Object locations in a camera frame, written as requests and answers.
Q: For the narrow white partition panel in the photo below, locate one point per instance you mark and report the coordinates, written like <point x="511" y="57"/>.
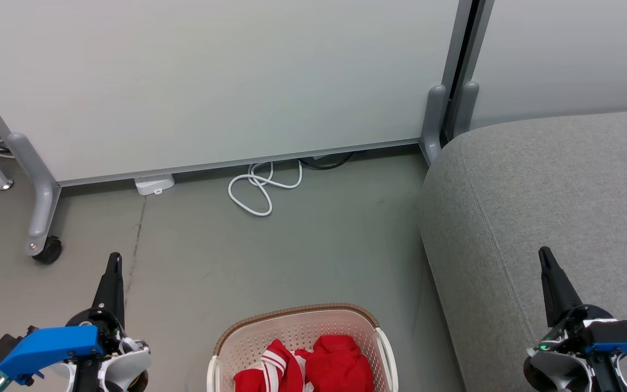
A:
<point x="569" y="54"/>

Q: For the cream perforated laundry basket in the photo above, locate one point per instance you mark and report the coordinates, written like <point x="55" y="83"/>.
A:
<point x="297" y="326"/>

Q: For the grey partition leg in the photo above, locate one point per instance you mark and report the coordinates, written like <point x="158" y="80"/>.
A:
<point x="41" y="190"/>

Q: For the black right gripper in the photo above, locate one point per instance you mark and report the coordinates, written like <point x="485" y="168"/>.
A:
<point x="583" y="321"/>

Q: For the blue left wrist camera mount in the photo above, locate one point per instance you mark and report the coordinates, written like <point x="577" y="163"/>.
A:
<point x="47" y="348"/>

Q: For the grey fabric sofa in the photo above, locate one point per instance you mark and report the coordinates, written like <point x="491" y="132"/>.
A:
<point x="553" y="207"/>

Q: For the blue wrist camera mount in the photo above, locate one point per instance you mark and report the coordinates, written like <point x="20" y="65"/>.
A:
<point x="626" y="335"/>
<point x="47" y="348"/>

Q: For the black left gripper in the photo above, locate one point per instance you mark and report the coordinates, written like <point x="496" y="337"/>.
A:
<point x="96" y="321"/>

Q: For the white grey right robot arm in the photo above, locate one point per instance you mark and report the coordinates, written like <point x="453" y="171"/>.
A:
<point x="555" y="370"/>

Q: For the red white striped garment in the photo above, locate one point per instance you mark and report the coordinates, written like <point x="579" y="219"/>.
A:
<point x="270" y="370"/>

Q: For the white power adapter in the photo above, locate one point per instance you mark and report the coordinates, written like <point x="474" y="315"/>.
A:
<point x="154" y="184"/>

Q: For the plain red garment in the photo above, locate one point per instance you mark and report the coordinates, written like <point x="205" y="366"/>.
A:
<point x="340" y="365"/>

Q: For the large white partition panel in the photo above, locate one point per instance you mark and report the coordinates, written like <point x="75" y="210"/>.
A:
<point x="210" y="81"/>

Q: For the black caster wheel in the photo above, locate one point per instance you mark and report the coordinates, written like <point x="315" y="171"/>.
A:
<point x="49" y="250"/>

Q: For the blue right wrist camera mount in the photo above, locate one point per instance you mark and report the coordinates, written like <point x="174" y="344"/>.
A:
<point x="626" y="335"/>

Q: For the grey partition foot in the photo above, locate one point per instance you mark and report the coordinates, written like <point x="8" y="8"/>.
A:
<point x="434" y="120"/>
<point x="466" y="109"/>

